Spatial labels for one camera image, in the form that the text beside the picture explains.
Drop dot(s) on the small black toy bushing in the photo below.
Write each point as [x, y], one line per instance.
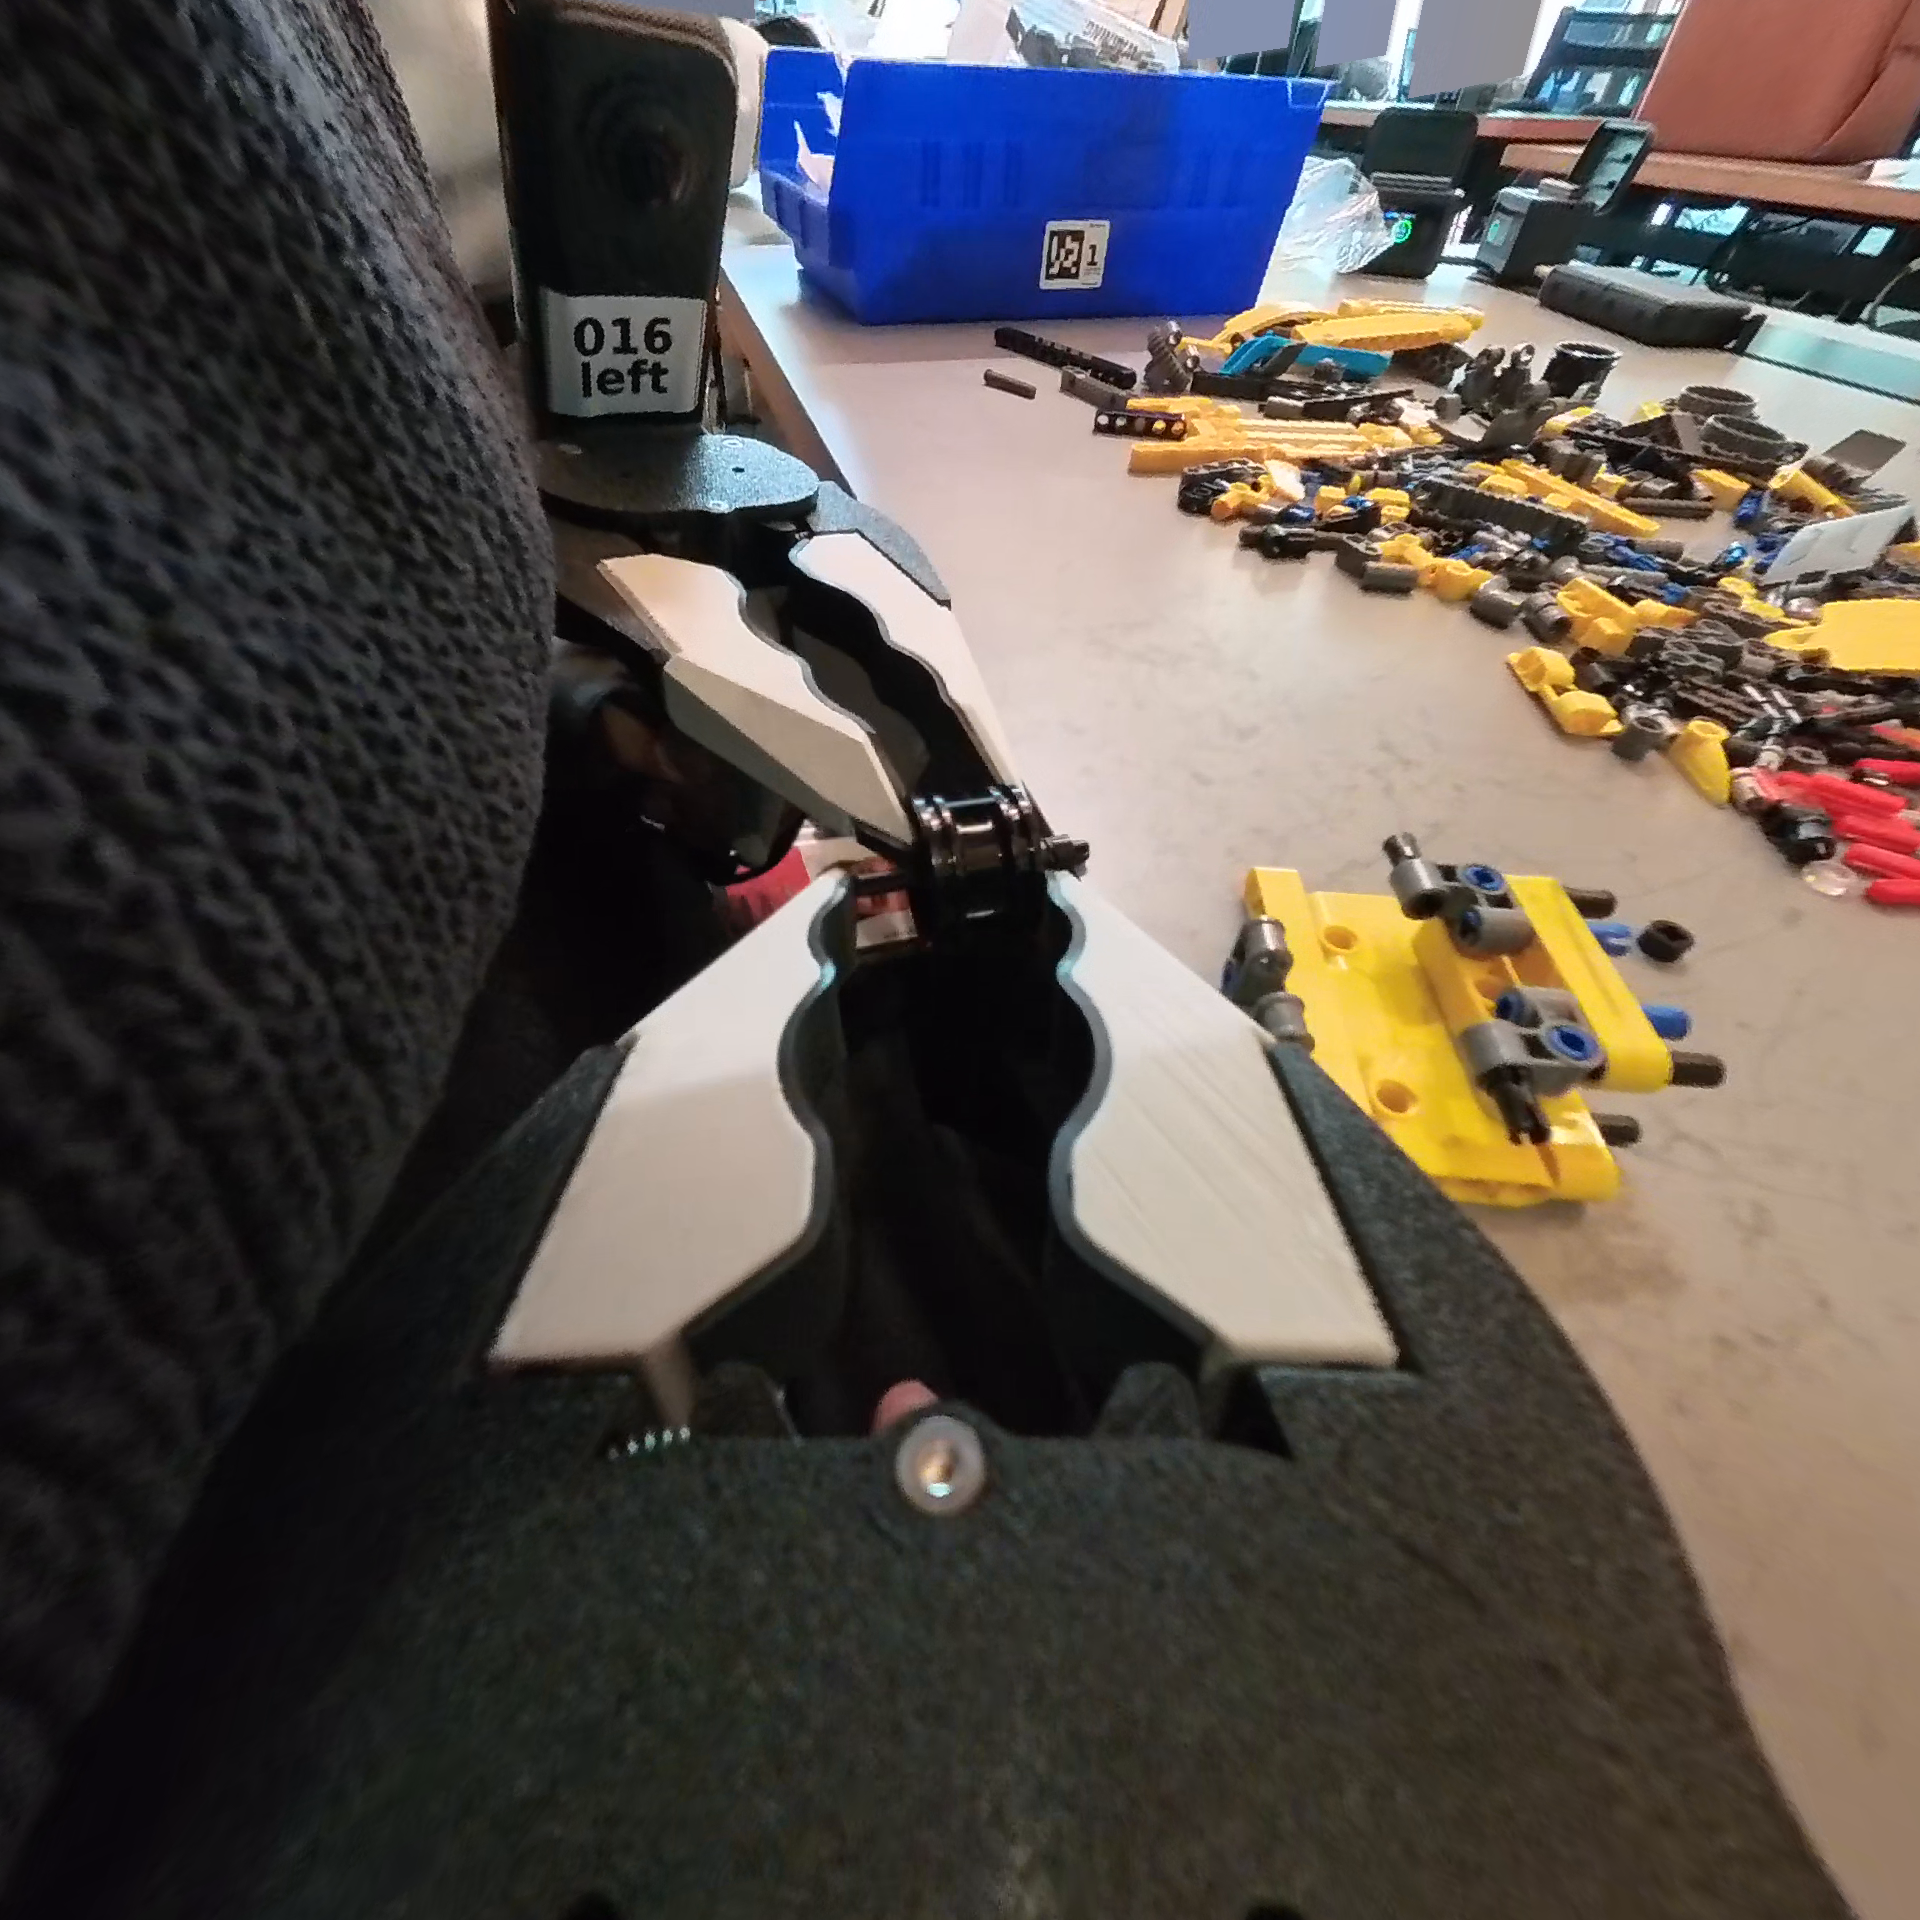
[1665, 942]

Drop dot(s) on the brown wooden table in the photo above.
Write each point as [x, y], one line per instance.
[1799, 189]

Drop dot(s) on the clear plastic bag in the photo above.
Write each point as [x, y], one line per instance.
[1329, 218]

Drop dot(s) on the black device with green light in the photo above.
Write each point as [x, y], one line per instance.
[1417, 165]

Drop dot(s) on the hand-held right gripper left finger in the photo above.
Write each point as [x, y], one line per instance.
[675, 1154]

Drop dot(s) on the long black toy beam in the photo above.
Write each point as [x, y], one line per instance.
[1066, 355]

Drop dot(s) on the printed cardboard box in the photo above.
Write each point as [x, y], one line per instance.
[1066, 31]

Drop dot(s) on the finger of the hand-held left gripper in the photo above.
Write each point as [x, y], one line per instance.
[914, 646]
[751, 704]

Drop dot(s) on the pile of toy building parts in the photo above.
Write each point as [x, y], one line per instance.
[1501, 494]

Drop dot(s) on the yellow toy brick assembly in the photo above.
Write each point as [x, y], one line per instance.
[1382, 1050]

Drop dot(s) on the person's dark knit sweater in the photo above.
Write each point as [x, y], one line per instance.
[225, 750]

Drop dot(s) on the blue plastic bin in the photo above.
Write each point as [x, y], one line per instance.
[961, 194]

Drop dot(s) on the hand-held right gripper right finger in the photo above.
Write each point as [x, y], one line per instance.
[1214, 1184]

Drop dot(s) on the black box device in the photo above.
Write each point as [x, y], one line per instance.
[1545, 224]

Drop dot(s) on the black flat case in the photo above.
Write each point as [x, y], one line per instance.
[1635, 301]

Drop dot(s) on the black hinge mount with bolt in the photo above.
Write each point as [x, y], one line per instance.
[975, 856]

